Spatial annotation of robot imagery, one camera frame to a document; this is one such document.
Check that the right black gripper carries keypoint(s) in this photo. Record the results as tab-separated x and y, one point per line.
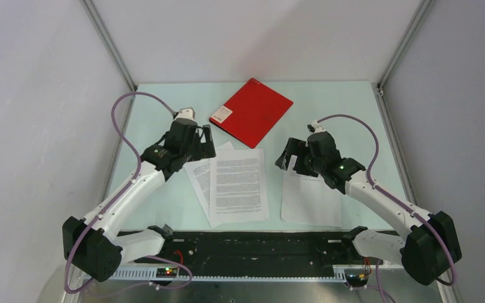
297	148

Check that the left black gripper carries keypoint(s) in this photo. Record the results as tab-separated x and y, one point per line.
204	150

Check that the printed paper sheet top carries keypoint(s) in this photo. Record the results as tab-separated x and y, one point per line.
238	187

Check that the red folder black inside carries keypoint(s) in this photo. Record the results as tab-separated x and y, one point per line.
251	112

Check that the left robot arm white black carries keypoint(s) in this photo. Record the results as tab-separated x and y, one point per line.
93	243

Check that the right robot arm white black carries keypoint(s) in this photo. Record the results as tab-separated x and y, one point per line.
426	244

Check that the printed paper sheet underneath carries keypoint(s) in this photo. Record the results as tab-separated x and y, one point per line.
199	176

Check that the white paper sheet right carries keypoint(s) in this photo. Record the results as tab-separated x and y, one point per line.
308	200

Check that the left circuit board with leds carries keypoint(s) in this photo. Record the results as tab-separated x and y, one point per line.
166	272

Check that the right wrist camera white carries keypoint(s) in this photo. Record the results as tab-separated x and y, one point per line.
315	127

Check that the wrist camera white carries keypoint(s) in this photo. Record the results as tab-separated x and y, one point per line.
185	113
315	127

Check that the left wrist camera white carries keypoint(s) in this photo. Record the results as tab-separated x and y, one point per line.
185	113

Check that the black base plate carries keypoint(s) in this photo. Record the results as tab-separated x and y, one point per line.
238	254

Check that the right circuit board with wires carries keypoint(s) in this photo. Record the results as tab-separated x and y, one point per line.
356	280

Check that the left aluminium frame post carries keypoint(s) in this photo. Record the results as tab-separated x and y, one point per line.
106	39

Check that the aluminium frame post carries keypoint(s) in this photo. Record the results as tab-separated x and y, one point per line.
106	39
412	29

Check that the right aluminium frame post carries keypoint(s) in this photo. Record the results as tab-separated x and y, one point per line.
412	29

